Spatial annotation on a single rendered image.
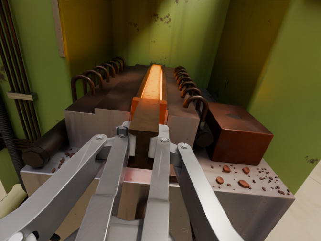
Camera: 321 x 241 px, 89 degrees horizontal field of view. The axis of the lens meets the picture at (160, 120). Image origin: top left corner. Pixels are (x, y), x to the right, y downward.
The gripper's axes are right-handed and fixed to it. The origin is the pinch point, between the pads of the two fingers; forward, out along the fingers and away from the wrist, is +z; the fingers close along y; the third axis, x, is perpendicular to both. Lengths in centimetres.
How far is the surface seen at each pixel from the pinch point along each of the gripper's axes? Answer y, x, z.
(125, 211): -1.8, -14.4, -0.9
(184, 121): 5.4, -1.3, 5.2
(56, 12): -19.0, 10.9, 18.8
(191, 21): 11, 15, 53
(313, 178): 172, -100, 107
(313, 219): 131, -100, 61
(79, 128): -10.3, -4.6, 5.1
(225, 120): 12.8, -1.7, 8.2
